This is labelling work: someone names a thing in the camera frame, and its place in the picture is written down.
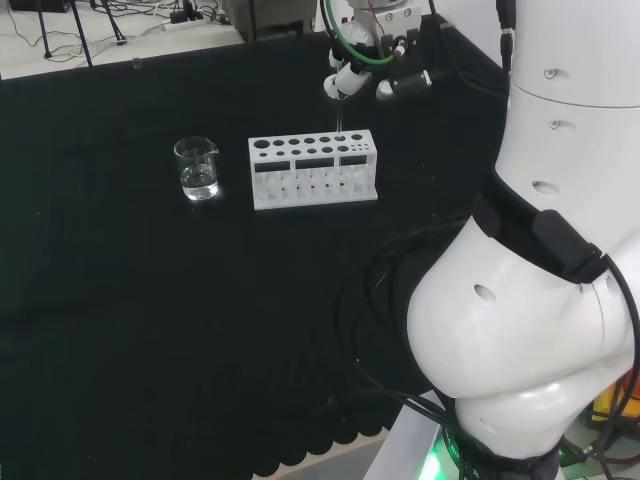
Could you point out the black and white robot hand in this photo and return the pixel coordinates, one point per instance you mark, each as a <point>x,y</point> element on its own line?
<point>405,82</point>

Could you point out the clear glass rod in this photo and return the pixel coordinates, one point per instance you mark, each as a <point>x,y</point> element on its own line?
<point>340,120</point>

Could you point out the white test tube rack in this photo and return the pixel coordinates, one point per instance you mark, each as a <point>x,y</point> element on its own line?
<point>315,199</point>

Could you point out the white power strip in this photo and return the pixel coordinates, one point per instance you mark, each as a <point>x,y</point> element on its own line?
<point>187,24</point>

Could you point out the small clear glass beaker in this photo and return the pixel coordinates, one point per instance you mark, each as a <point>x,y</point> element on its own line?
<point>200,192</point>

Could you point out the grey tape piece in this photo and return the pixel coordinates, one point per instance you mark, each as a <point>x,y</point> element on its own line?
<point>136,62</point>

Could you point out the black tripod leg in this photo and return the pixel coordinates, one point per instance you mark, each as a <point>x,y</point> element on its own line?
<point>114,25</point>
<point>82,37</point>
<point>45,35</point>

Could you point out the black cloth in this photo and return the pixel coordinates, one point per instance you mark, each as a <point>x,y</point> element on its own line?
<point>150,300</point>

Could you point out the black box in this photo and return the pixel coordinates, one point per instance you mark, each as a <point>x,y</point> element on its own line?
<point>37,5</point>

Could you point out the yellow stop button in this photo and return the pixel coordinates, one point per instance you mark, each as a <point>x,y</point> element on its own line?
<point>607,400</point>

